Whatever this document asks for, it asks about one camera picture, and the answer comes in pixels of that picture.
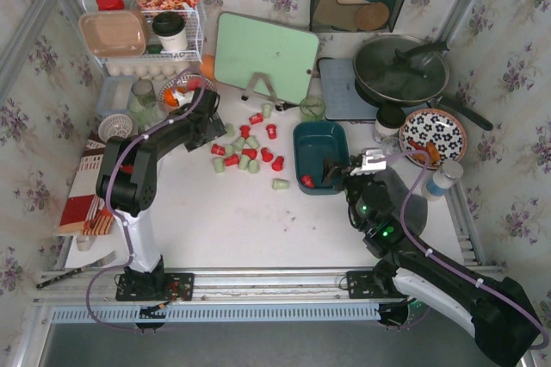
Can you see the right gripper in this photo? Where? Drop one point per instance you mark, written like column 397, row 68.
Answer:
column 342, row 173

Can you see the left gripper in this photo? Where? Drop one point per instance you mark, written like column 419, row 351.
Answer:
column 208, row 127

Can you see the red coffee capsule bottom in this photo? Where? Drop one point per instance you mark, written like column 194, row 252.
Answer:
column 307, row 181

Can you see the teal plastic storage basket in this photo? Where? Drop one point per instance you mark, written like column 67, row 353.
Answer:
column 315, row 141

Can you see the green coffee capsule lone bottom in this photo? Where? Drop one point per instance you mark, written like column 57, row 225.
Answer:
column 280, row 184

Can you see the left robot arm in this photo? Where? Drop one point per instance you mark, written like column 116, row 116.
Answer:
column 128, row 177

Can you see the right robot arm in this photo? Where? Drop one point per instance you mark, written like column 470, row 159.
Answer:
column 497, row 314

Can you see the white coffee cup black lid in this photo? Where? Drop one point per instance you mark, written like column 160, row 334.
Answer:
column 170, row 28

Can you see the patterned fruit bowl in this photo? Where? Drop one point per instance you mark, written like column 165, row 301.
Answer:
column 180, row 91

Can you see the pink peach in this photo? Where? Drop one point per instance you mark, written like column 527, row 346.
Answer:
column 195, row 82

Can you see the orange mandarin left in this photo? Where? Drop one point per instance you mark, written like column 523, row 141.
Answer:
column 172, row 97

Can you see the orange cup behind board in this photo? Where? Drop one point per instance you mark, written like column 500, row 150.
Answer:
column 207, row 67

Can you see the green tinted glass jar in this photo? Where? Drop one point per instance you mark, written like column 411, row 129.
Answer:
column 142, row 94

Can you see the green glass cup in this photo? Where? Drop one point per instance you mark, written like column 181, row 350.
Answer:
column 312, row 108

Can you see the white egg tray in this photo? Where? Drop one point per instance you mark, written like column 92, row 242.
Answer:
column 144, row 70

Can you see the small clear wine glass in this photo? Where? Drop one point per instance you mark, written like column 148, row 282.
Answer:
column 389, row 143

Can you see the grey induction cooker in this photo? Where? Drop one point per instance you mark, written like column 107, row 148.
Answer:
column 342, row 102

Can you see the black lidded white jar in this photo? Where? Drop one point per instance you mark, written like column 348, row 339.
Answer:
column 389, row 119

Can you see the metal cutting board stand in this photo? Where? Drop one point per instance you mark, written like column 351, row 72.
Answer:
column 260, row 85

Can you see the mint green cutting board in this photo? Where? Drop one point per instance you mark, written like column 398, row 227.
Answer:
column 246, row 46

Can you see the white strainer bowl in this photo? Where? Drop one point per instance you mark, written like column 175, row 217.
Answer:
column 115, row 125

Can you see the clear lidded food container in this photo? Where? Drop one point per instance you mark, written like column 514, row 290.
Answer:
column 115, row 95

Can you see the blue floral plate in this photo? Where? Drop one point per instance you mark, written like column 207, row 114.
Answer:
column 437, row 126

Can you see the fried food on plate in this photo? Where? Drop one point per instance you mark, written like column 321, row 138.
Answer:
column 430, row 149

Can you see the white blue bottle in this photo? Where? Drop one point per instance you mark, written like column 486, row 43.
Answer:
column 446, row 176

